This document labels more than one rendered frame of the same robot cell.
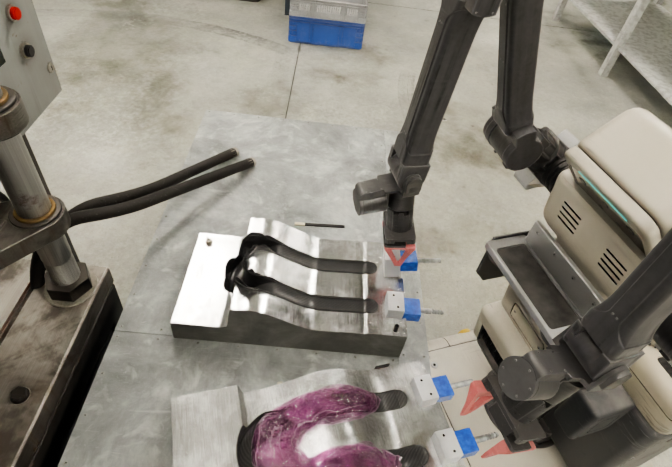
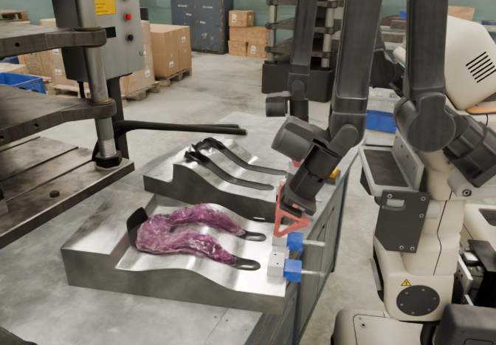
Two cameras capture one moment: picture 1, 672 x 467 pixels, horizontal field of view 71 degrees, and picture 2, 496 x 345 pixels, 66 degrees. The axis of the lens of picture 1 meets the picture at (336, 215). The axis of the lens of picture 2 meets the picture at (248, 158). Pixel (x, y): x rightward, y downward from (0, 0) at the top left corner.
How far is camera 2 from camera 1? 0.69 m
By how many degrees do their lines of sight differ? 31
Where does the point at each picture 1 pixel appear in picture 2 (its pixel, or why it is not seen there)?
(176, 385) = not seen: hidden behind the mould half
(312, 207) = (271, 156)
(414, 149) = (294, 59)
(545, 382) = (294, 134)
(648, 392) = not seen: outside the picture
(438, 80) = (301, 5)
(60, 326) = (93, 176)
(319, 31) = not seen: hidden behind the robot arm
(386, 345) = (271, 214)
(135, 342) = (122, 188)
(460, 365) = (389, 333)
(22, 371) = (63, 187)
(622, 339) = (336, 89)
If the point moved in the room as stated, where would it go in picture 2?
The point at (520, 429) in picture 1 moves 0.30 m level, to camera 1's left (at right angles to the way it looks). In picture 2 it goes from (291, 194) to (169, 157)
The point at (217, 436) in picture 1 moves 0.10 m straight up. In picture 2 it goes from (125, 207) to (121, 173)
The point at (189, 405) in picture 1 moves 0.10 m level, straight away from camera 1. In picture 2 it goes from (122, 194) to (131, 176)
